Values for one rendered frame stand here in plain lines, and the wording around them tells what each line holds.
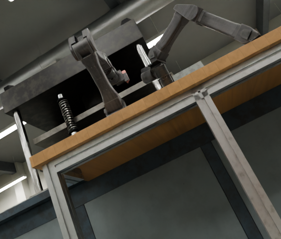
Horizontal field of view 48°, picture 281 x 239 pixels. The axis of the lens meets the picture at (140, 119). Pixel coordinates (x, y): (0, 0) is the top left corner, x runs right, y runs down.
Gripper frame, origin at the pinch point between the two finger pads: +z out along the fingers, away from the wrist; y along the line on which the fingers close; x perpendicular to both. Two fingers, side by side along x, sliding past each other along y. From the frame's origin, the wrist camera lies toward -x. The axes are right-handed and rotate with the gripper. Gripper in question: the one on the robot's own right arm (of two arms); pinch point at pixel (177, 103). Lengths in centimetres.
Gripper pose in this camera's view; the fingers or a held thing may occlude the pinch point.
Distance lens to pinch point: 149.8
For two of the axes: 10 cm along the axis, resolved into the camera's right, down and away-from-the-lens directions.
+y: -8.8, 4.5, 1.2
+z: 4.6, 8.7, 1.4
